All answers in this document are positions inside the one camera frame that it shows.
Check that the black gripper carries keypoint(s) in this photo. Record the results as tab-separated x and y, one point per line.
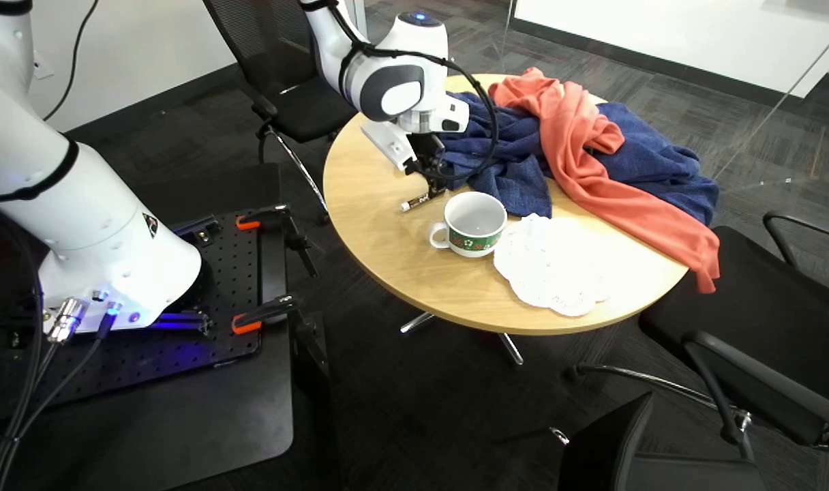
425	159

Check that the black and white marker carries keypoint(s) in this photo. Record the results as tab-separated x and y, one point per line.
406	206

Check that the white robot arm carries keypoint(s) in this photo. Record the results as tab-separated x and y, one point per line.
110	264

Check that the white and green mug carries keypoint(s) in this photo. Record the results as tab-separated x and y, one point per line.
469	224

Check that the round wooden table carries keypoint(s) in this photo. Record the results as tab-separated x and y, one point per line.
362	204

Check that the blue cloth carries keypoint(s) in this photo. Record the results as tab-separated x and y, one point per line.
518	167

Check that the orange cloth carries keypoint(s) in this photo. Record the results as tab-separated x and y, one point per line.
572	131

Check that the orange black clamp upper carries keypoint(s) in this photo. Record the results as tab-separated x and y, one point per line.
259	216

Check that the orange black clamp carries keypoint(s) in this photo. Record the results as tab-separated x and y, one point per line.
259	216
261	315

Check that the white paper doily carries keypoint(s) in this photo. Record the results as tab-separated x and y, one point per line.
545	268

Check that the black office chair right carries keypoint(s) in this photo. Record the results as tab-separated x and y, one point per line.
274	52

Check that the black office chair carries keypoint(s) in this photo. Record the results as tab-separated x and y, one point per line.
274	52
758	341

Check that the orange black clamp lower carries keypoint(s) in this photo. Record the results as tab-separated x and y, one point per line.
261	315

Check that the black perforated mounting board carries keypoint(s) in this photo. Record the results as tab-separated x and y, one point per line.
188	336

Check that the black office chair far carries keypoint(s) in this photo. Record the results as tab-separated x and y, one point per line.
758	341

